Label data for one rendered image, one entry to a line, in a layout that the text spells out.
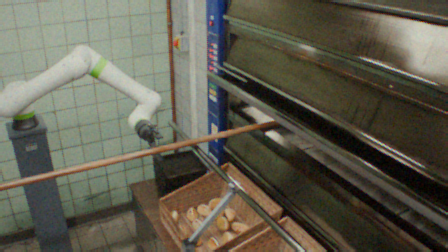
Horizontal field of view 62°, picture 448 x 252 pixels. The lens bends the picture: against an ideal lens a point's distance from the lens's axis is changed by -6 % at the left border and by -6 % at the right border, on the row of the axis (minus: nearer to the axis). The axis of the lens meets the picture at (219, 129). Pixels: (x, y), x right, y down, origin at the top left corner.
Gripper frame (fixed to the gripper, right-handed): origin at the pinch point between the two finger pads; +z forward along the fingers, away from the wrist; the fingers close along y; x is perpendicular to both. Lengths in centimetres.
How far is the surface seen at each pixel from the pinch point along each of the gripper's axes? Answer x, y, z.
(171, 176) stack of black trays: -18, 41, -36
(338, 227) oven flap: -54, 20, 66
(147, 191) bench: -7, 62, -58
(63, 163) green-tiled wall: 39, 61, -121
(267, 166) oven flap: -54, 19, 11
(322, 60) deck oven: -55, -46, 43
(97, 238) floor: 27, 120, -97
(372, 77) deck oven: -55, -47, 69
